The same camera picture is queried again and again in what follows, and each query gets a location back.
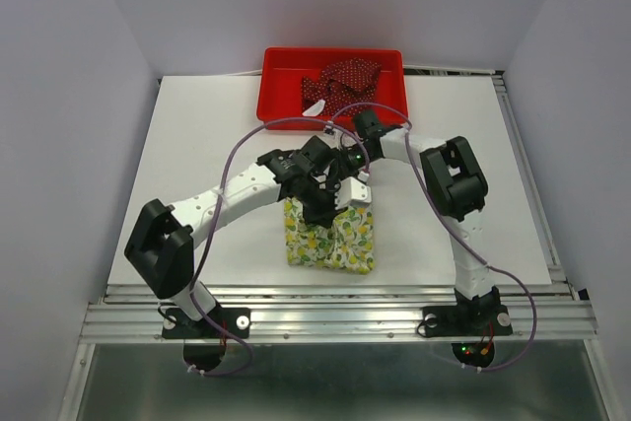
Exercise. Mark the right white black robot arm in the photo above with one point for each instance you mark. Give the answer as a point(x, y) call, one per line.
point(456, 188)

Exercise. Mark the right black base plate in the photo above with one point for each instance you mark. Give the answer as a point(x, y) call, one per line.
point(461, 322)

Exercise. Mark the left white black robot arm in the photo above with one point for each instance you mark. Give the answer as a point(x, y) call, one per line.
point(165, 236)

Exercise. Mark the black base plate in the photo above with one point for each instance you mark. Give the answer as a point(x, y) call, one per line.
point(178, 326)
point(461, 322)

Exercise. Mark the red polka dot skirt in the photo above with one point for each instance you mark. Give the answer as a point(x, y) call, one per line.
point(342, 84)

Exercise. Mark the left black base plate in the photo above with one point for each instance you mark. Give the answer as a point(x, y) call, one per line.
point(178, 326)

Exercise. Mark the lemon print skirt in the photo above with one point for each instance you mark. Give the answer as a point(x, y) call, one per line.
point(348, 245)

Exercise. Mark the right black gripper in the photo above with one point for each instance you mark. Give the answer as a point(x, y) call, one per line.
point(344, 161)

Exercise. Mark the aluminium mounting rail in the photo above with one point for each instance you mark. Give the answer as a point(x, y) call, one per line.
point(343, 353)

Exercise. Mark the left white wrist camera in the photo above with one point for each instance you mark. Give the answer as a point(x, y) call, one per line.
point(352, 193)

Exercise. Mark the red plastic bin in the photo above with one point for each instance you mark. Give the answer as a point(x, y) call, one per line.
point(280, 100)

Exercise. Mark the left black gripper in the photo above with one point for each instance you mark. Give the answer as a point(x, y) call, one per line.
point(325, 216)

